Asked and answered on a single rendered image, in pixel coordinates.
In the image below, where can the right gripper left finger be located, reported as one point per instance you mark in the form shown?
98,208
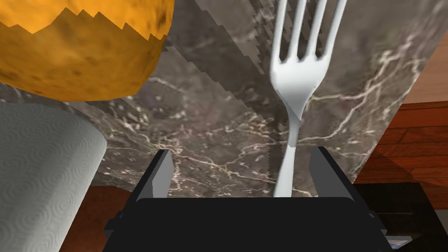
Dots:
161,176

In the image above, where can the orange-brown potato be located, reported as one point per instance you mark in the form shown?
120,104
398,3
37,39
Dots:
77,52

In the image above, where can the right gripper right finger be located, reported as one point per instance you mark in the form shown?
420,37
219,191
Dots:
327,176

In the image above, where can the white paper towel roll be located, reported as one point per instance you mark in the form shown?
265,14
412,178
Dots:
38,175

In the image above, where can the white fork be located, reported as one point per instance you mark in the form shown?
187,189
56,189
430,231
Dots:
297,80

